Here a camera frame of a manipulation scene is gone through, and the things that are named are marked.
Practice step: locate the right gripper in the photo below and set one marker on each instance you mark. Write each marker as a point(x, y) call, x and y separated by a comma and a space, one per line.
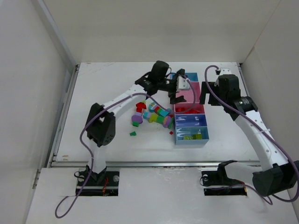
point(210, 94)

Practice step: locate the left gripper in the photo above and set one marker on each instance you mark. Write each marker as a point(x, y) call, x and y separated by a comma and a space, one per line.
point(174, 85)

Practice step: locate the red angular lego piece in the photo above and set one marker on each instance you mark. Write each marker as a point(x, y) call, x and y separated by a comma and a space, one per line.
point(181, 110)

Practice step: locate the blue and pink sorting tray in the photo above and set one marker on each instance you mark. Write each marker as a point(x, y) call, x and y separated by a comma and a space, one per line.
point(189, 124)

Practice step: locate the lime green lego brick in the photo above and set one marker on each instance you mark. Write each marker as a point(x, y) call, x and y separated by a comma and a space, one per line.
point(187, 137)

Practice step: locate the red lego cluster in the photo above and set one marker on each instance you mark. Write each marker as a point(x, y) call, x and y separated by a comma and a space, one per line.
point(192, 111)

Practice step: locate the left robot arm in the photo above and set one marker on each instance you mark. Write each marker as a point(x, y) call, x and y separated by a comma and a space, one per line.
point(101, 121)

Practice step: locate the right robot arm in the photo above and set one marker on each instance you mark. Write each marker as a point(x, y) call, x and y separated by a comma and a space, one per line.
point(278, 171)

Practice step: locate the red green turquoise lego stack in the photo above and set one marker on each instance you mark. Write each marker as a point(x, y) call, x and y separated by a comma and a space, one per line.
point(162, 112)

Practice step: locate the purple flower lego piece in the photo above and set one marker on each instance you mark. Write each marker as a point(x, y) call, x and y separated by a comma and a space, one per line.
point(168, 122)

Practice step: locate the round turquoise printed lego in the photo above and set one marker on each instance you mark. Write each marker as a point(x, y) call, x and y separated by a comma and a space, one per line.
point(152, 106)

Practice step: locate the long multicolour lego stack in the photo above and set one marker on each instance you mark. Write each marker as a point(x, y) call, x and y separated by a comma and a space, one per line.
point(153, 117)

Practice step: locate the purple round lego piece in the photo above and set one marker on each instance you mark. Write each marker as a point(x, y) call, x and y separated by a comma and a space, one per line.
point(137, 119)

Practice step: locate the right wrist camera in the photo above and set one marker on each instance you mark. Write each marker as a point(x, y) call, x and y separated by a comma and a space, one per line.
point(223, 71)

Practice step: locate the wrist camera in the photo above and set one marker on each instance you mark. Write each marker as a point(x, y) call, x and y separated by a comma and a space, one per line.
point(223, 71)
point(182, 84)

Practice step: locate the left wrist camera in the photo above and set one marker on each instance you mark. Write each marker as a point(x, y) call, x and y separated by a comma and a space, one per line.
point(182, 84)

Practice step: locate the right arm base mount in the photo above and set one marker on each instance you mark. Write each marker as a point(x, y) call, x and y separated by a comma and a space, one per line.
point(217, 183)

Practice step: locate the aluminium front rail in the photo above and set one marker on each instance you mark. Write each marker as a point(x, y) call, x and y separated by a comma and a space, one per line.
point(56, 164)

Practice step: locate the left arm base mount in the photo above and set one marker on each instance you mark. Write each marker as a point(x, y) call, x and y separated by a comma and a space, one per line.
point(104, 184)

